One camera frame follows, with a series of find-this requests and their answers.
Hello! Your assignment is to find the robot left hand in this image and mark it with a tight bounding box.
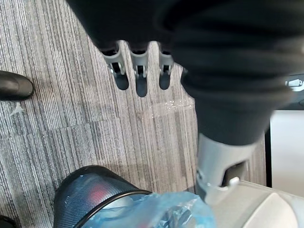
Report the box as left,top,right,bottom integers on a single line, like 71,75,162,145
66,0,304,209

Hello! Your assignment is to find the robot dark foot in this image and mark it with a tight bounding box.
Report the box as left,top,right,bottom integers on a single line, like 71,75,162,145
0,70,34,101
0,215,17,228

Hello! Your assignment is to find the light grey armchair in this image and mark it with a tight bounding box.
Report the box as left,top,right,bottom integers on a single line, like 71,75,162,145
185,180,304,228

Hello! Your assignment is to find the small dark mesh bin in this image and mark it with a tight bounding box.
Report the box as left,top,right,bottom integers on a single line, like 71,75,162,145
53,165,152,228

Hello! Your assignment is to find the blue plastic bin bag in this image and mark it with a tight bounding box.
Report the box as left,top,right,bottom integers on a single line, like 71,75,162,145
95,191,217,228

